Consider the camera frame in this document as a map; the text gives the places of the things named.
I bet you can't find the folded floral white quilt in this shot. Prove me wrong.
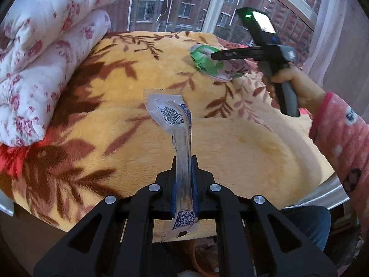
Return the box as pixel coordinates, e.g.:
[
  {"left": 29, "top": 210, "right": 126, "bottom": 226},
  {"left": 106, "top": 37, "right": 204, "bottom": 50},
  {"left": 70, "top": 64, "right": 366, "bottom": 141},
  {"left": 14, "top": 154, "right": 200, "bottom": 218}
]
[{"left": 1, "top": 0, "right": 116, "bottom": 147}]

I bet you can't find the clear blue sachet wrapper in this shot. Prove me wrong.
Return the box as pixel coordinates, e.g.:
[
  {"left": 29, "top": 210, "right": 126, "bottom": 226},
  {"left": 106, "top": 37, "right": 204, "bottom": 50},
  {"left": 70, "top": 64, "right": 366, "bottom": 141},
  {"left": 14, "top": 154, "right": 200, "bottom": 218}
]
[{"left": 143, "top": 89, "right": 198, "bottom": 240}]

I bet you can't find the pink sheer right curtain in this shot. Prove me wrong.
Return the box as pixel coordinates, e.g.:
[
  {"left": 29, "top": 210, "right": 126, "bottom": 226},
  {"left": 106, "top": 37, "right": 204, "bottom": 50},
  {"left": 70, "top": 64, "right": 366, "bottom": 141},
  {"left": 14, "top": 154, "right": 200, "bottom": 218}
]
[{"left": 303, "top": 0, "right": 368, "bottom": 104}]

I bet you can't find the green white plastic wrapper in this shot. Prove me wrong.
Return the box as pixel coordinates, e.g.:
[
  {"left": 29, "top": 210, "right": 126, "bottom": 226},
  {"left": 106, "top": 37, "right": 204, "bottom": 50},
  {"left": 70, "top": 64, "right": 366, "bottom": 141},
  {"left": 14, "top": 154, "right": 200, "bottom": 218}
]
[{"left": 189, "top": 44, "right": 250, "bottom": 82}]

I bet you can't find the pink patterned right sleeve forearm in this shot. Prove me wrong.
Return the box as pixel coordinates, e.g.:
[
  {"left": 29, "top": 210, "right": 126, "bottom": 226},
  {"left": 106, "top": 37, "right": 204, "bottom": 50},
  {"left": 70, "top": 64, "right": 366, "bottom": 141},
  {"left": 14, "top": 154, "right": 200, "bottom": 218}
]
[{"left": 309, "top": 92, "right": 369, "bottom": 239}]

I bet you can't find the orange plastic trash bin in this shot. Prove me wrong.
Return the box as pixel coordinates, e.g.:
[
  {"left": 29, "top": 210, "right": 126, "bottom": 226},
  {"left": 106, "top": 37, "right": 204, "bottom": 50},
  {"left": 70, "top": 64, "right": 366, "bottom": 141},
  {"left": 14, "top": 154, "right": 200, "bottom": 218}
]
[{"left": 190, "top": 237, "right": 220, "bottom": 276}]

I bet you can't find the blue jeans leg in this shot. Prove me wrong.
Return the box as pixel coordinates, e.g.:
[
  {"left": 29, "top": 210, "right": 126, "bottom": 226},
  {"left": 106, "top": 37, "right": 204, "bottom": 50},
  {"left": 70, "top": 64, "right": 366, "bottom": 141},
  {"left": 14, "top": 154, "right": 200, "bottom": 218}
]
[{"left": 281, "top": 206, "right": 331, "bottom": 251}]

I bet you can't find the yellow floral bed blanket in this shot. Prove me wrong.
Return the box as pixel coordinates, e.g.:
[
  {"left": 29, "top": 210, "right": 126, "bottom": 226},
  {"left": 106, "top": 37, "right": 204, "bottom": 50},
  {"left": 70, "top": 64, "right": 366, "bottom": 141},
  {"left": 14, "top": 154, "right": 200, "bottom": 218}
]
[{"left": 1, "top": 32, "right": 333, "bottom": 231}]

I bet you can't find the person right hand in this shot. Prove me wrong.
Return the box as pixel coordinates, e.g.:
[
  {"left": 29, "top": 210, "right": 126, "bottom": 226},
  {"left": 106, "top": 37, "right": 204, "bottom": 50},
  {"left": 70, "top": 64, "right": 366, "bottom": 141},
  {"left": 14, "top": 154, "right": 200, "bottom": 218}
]
[{"left": 262, "top": 66, "right": 326, "bottom": 117}]

